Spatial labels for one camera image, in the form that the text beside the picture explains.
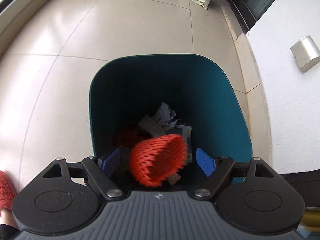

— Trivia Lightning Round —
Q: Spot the red fuzzy slipper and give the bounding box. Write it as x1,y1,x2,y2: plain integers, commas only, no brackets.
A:
0,171,16,210

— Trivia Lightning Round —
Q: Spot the silver wall outlet cover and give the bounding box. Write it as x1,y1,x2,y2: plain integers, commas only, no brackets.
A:
291,35,320,73

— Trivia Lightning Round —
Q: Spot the dark teal plastic trash bin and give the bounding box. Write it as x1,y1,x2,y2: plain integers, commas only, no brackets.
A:
89,54,252,191

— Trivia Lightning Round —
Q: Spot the red foam fruit net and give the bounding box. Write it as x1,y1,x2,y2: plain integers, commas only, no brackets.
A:
129,134,188,187

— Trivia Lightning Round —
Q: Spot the crumpled grey paper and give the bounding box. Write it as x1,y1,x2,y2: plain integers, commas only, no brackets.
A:
139,102,178,138

